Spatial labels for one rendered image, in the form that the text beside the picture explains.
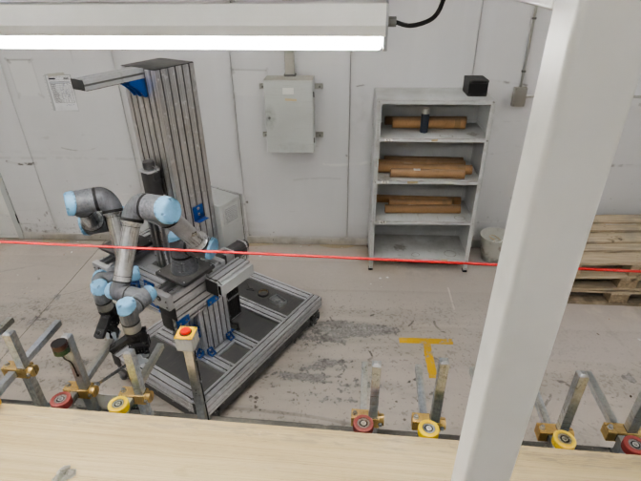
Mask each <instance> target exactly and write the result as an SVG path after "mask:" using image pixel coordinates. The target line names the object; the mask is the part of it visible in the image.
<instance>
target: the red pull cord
mask: <svg viewBox="0 0 641 481"><path fill-rule="evenodd" d="M0 243H19V244H40V245H60V246H81V247H101V248H122V249H142V250H163V251H183V252H203V253H224V254H244V255H265V256H285V257H306V258H327V259H348V260H368V261H408V262H429V263H449V264H470V265H490V266H497V265H498V263H484V262H464V261H423V260H402V259H382V258H361V257H340V256H320V255H299V254H278V253H257V252H237V251H216V250H195V249H174V248H153V247H132V246H111V245H91V244H70V243H49V242H28V241H8V240H0ZM578 270H593V271H613V272H634V273H641V270H629V269H609V268H588V267H578Z"/></svg>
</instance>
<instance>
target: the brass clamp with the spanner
mask: <svg viewBox="0 0 641 481"><path fill-rule="evenodd" d="M69 382H70V383H71V384H72V385H71V386H70V387H66V386H64V388H63V391H68V392H71V391H72V392H77V394H78V396H79V397H78V398H82V399H91V398H92V397H96V396H97V394H98V392H99V386H97V385H94V384H93V383H91V384H90V385H89V387H88V388H87V389H79V388H78V385H77V383H76V381H69Z"/></svg>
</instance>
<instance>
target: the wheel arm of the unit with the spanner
mask: <svg viewBox="0 0 641 481"><path fill-rule="evenodd" d="M114 342H115V340H114V339H108V341H107V342H106V343H105V344H104V345H103V347H102V348H101V349H100V351H99V352H98V354H97V355H96V356H95V358H94V359H93V361H92V362H91V364H90V365H89V366H88V368H87V369H86V371H87V374H88V377H89V379H90V380H91V379H92V377H93V376H94V374H95V373H96V371H97V370H98V368H99V367H100V366H101V364H102V363H103V361H104V360H105V358H106V357H107V355H108V354H109V353H110V351H109V349H110V345H111V344H112V343H114ZM70 394H71V396H72V405H71V406H70V407H69V409H71V408H72V406H73V404H74V403H75V401H76V400H77V398H78V397H79V396H78V394H77V392H72V391H71V392H70Z"/></svg>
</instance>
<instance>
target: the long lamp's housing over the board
mask: <svg viewBox="0 0 641 481"><path fill-rule="evenodd" d="M388 17H389V1H388V0H305V1H236V2H233V3H230V1H119V2H0V36H346V37H382V38H383V52H386V51H387V35H388Z"/></svg>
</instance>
